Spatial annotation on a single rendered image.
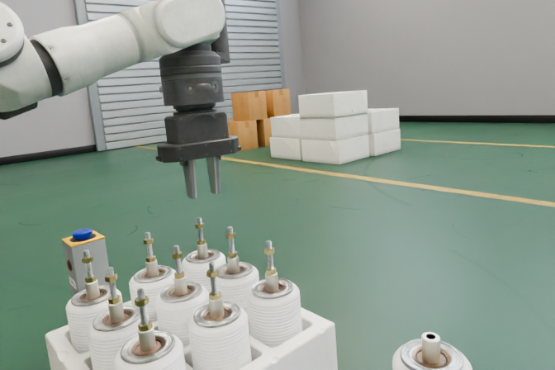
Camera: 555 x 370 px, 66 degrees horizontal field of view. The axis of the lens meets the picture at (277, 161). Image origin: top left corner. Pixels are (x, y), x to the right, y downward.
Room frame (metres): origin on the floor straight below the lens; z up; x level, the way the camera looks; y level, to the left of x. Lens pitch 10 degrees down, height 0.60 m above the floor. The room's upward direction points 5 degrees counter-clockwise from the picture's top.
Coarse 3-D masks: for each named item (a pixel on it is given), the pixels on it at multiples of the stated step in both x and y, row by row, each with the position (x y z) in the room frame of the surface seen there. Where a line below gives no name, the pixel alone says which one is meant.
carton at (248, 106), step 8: (232, 96) 4.65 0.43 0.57; (240, 96) 4.54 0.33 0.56; (248, 96) 4.44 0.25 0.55; (256, 96) 4.51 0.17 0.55; (264, 96) 4.59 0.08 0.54; (232, 104) 4.66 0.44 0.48; (240, 104) 4.55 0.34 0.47; (248, 104) 4.45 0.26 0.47; (256, 104) 4.51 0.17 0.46; (264, 104) 4.58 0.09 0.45; (240, 112) 4.56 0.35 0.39; (248, 112) 4.46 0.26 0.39; (256, 112) 4.50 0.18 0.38; (264, 112) 4.57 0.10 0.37; (240, 120) 4.57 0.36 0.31; (248, 120) 4.47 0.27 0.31
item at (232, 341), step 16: (192, 320) 0.63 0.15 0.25; (240, 320) 0.62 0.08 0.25; (192, 336) 0.61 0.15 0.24; (208, 336) 0.59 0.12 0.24; (224, 336) 0.59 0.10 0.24; (240, 336) 0.61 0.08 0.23; (192, 352) 0.61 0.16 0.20; (208, 352) 0.59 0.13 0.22; (224, 352) 0.59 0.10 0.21; (240, 352) 0.61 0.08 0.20; (208, 368) 0.59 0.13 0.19; (224, 368) 0.59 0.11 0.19
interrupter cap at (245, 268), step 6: (240, 264) 0.83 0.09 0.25; (246, 264) 0.82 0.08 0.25; (222, 270) 0.81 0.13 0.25; (228, 270) 0.81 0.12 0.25; (240, 270) 0.80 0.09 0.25; (246, 270) 0.79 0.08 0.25; (252, 270) 0.80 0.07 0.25; (222, 276) 0.77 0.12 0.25; (228, 276) 0.78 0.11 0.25; (234, 276) 0.77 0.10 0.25; (240, 276) 0.77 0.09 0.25
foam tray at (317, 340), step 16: (128, 304) 0.84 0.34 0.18; (304, 320) 0.73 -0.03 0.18; (320, 320) 0.72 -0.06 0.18; (48, 336) 0.74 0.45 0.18; (64, 336) 0.73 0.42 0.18; (304, 336) 0.67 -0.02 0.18; (320, 336) 0.68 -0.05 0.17; (48, 352) 0.74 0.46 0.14; (64, 352) 0.68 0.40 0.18; (256, 352) 0.65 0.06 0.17; (272, 352) 0.63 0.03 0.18; (288, 352) 0.63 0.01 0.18; (304, 352) 0.65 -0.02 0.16; (320, 352) 0.68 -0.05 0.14; (64, 368) 0.65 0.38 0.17; (80, 368) 0.63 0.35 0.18; (192, 368) 0.61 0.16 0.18; (240, 368) 0.60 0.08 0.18; (256, 368) 0.60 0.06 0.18; (272, 368) 0.61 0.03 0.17; (288, 368) 0.63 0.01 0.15; (304, 368) 0.65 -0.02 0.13; (320, 368) 0.68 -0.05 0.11; (336, 368) 0.70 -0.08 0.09
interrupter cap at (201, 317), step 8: (208, 304) 0.67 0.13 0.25; (224, 304) 0.67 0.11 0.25; (232, 304) 0.66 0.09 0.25; (200, 312) 0.64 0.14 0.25; (208, 312) 0.65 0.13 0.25; (224, 312) 0.64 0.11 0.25; (232, 312) 0.64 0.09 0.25; (200, 320) 0.62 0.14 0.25; (208, 320) 0.62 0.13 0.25; (216, 320) 0.62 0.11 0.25; (224, 320) 0.61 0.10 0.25; (232, 320) 0.61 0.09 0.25
